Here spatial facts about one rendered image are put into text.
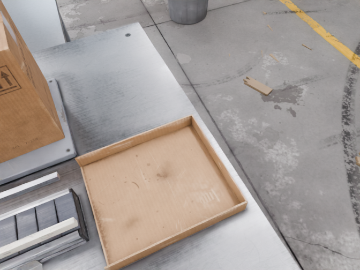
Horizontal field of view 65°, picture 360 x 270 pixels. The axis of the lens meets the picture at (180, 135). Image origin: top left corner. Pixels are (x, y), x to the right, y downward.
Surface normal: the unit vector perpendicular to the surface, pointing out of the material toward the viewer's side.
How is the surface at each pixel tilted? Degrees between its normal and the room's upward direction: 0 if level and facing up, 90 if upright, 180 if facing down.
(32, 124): 90
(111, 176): 0
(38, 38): 0
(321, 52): 0
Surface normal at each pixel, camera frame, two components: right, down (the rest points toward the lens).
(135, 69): -0.04, -0.59
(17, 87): 0.45, 0.71
